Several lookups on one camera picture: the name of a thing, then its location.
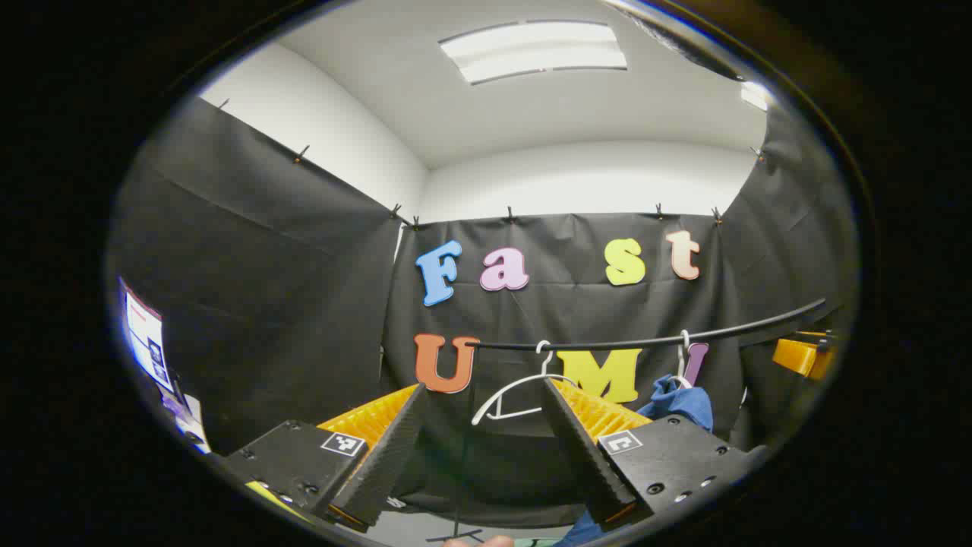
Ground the black clothes rack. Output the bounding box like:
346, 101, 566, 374
425, 298, 830, 544

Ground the empty white clothes hanger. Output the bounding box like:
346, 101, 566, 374
471, 340, 579, 427

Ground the white printed poster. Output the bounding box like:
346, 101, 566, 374
118, 277, 212, 455

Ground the white hanger with garment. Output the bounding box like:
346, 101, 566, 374
667, 329, 698, 390

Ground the blue corduroy shirt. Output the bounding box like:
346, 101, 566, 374
554, 374, 715, 547

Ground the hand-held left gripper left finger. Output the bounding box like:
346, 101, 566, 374
224, 384, 427, 533

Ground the small ceiling light panel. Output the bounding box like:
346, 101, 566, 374
740, 80, 774, 112

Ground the large ceiling light panel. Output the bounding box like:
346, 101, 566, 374
439, 21, 629, 86

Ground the black backdrop cloth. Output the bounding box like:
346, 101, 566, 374
106, 95, 859, 533

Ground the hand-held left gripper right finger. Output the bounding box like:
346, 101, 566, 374
543, 378, 768, 533

